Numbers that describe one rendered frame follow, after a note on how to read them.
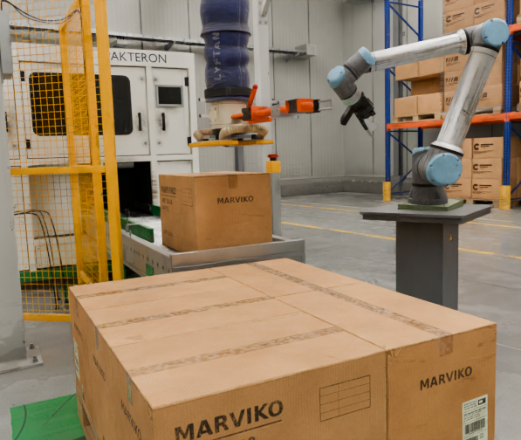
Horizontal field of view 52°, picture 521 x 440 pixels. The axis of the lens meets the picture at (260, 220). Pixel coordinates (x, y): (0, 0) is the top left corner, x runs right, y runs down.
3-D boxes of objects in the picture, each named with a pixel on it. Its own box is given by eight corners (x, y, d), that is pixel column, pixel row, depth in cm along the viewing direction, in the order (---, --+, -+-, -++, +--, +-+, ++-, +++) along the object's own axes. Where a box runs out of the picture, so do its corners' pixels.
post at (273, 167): (270, 320, 337) (265, 161, 325) (279, 319, 340) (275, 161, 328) (276, 323, 331) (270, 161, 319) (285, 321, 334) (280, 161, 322)
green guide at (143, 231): (88, 219, 447) (87, 208, 446) (101, 218, 452) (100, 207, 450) (136, 244, 305) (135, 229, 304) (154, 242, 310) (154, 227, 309)
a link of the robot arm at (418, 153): (438, 179, 269) (439, 144, 265) (449, 183, 252) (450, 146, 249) (407, 181, 269) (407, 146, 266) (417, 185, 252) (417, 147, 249)
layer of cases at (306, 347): (76, 382, 217) (68, 286, 212) (288, 338, 262) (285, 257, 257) (162, 591, 111) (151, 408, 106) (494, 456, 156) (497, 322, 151)
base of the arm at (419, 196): (414, 198, 276) (415, 179, 274) (452, 200, 265) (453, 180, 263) (401, 203, 261) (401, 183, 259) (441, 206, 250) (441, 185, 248)
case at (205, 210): (161, 244, 306) (158, 174, 301) (226, 237, 323) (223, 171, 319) (198, 261, 252) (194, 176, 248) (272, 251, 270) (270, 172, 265)
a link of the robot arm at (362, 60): (360, 46, 240) (339, 66, 241) (365, 43, 228) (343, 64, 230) (374, 62, 241) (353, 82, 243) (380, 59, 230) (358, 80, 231)
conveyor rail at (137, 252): (85, 237, 447) (84, 215, 445) (92, 237, 450) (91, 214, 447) (171, 298, 243) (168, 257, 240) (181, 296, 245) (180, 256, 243)
